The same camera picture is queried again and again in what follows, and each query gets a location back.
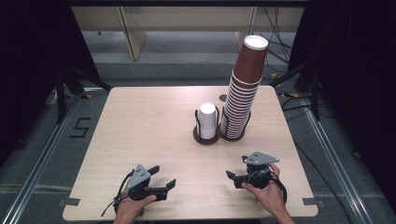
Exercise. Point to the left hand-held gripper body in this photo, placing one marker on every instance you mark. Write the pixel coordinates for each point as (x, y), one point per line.
(139, 179)

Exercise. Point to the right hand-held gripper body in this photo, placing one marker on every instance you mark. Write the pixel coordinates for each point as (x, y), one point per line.
(260, 158)

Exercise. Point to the black double cup holder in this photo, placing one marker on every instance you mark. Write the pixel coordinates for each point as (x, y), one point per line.
(205, 142)

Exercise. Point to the stack of white paper cups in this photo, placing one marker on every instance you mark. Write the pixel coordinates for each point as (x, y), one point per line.
(207, 121)

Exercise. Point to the stack of brown paper cups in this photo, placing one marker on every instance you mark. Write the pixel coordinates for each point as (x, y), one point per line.
(246, 81)

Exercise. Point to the person's left hand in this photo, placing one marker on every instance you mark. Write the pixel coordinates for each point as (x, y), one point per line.
(130, 210)

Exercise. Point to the person's right hand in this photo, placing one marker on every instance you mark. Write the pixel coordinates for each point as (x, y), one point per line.
(272, 197)

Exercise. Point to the round dark table grommet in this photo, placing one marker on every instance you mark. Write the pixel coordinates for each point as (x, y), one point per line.
(223, 97)

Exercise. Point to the black tape strip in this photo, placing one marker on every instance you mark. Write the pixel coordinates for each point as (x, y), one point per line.
(70, 202)
(313, 202)

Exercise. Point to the black metal stand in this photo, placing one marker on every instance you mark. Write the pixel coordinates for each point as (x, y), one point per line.
(315, 93)
(60, 99)

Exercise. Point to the beige wooden shelf unit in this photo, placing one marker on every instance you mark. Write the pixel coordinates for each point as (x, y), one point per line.
(186, 18)

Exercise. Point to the metal floor rail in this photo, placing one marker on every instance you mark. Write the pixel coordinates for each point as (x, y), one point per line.
(336, 161)
(40, 161)

